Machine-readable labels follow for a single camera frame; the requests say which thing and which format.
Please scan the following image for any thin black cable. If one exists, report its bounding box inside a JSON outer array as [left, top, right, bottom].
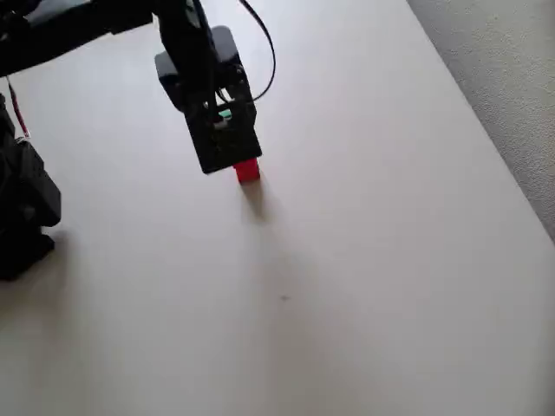
[[239, 0, 277, 101]]

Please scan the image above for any red cube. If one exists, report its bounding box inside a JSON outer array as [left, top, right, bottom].
[[232, 158, 262, 183]]

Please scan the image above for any black camera mount box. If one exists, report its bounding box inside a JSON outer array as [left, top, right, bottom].
[[185, 100, 263, 175]]

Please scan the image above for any thin red black wire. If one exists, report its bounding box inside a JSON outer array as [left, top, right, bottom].
[[5, 76, 32, 140]]

